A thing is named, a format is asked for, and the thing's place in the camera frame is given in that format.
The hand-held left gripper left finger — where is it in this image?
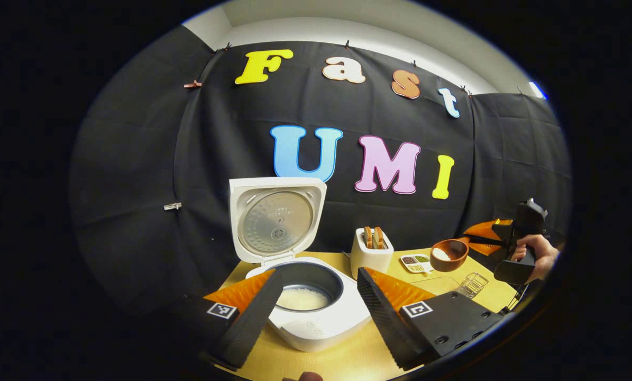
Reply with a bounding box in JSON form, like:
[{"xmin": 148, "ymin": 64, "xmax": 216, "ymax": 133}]
[{"xmin": 173, "ymin": 267, "xmax": 283, "ymax": 371}]

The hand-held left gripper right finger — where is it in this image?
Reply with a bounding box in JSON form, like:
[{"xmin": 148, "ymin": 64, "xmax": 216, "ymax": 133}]
[{"xmin": 356, "ymin": 267, "xmax": 507, "ymax": 371}]

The brown wooden spoon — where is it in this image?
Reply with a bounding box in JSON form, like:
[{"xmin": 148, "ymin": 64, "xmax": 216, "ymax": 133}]
[{"xmin": 431, "ymin": 235, "xmax": 507, "ymax": 273}]

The white rice cooker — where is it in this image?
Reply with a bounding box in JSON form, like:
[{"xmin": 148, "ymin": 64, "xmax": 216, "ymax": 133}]
[{"xmin": 229, "ymin": 177, "xmax": 372, "ymax": 352}]

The clear plastic rice container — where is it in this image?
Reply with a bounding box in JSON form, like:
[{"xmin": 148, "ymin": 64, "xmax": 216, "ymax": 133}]
[{"xmin": 411, "ymin": 275, "xmax": 470, "ymax": 297}]

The white toaster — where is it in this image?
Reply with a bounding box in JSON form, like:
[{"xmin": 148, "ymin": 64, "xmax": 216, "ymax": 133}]
[{"xmin": 351, "ymin": 226, "xmax": 394, "ymax": 280}]

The white divided grain dish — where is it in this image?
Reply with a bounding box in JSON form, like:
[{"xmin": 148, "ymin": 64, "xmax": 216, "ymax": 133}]
[{"xmin": 399, "ymin": 254, "xmax": 434, "ymax": 274}]

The black backdrop cloth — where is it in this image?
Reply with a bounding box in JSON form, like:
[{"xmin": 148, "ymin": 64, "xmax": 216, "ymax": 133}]
[{"xmin": 68, "ymin": 24, "xmax": 573, "ymax": 318}]

